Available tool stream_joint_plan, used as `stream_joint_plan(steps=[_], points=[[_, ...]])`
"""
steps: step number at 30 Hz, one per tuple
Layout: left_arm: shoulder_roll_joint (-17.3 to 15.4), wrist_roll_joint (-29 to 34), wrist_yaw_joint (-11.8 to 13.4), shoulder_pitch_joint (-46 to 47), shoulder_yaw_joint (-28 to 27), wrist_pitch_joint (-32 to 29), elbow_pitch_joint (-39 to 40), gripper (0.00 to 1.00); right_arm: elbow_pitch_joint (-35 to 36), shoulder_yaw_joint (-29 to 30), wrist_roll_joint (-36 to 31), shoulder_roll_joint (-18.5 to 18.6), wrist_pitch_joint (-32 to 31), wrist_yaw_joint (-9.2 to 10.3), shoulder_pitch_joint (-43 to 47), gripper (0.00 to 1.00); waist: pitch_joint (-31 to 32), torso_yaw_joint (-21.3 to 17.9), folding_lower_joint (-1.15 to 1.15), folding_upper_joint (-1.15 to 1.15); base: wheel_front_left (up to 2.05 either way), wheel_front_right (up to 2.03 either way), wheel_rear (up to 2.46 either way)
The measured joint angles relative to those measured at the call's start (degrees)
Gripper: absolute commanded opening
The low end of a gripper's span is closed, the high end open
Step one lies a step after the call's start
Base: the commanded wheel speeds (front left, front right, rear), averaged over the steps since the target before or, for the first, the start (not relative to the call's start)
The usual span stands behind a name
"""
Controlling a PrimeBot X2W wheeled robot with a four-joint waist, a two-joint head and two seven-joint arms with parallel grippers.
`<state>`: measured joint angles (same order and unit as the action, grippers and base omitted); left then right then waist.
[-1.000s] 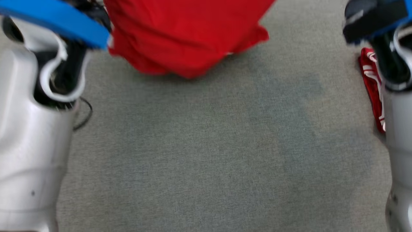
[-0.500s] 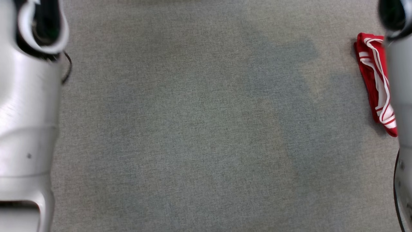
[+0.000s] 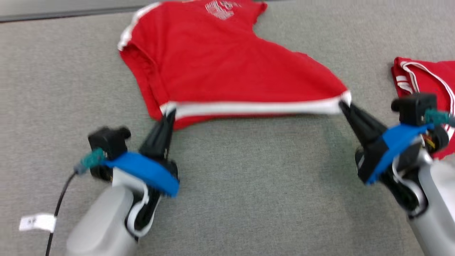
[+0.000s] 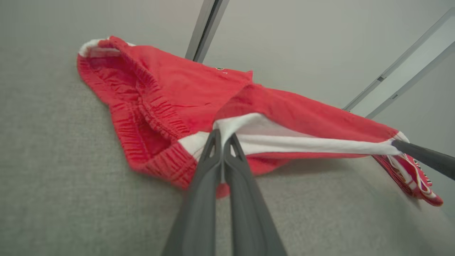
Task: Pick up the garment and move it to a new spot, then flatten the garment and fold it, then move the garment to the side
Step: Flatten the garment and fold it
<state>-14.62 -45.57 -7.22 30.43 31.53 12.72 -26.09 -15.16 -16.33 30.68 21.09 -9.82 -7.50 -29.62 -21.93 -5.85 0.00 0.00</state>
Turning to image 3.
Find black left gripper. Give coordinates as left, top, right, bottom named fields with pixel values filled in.
left=139, top=108, right=179, bottom=178

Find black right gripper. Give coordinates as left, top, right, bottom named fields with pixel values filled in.
left=338, top=101, right=389, bottom=185

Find red t-shirt with white trim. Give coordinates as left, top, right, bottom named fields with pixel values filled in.
left=117, top=0, right=352, bottom=130

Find red shorts with white stripes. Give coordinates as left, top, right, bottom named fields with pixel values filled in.
left=391, top=57, right=455, bottom=160

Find blue right camera mount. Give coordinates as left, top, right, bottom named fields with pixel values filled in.
left=366, top=123, right=435, bottom=185

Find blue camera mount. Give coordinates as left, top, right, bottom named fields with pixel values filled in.
left=366, top=123, right=435, bottom=185
left=103, top=152, right=180, bottom=198

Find blue left camera mount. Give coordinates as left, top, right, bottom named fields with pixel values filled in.
left=103, top=152, right=180, bottom=198

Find teal left camera connector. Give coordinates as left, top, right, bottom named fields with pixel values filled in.
left=74, top=149, right=106, bottom=175

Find teal camera connector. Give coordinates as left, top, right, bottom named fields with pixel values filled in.
left=74, top=149, right=106, bottom=175
left=425, top=108, right=455, bottom=128

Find teal right camera connector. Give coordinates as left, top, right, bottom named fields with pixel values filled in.
left=425, top=108, right=455, bottom=128

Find black left camera cable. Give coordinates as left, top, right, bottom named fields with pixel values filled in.
left=44, top=171, right=77, bottom=256

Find white cable label tag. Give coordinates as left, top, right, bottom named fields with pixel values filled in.
left=19, top=213, right=57, bottom=232

